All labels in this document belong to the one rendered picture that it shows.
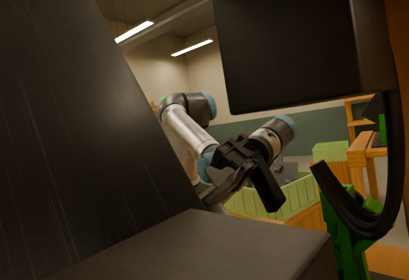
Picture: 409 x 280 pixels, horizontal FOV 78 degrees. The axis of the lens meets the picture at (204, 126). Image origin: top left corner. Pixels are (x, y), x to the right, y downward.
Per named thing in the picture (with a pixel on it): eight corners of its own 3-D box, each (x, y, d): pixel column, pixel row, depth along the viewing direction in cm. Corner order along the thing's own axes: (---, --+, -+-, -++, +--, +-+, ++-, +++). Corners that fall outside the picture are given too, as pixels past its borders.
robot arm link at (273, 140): (272, 162, 62) (288, 139, 57) (263, 171, 59) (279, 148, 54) (248, 143, 65) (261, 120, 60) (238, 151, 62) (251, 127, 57)
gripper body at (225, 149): (204, 171, 54) (234, 148, 62) (235, 199, 51) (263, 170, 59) (214, 148, 49) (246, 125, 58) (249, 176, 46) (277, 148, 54)
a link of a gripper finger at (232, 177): (218, 189, 46) (241, 170, 53) (226, 195, 45) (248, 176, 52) (229, 171, 43) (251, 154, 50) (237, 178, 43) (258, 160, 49)
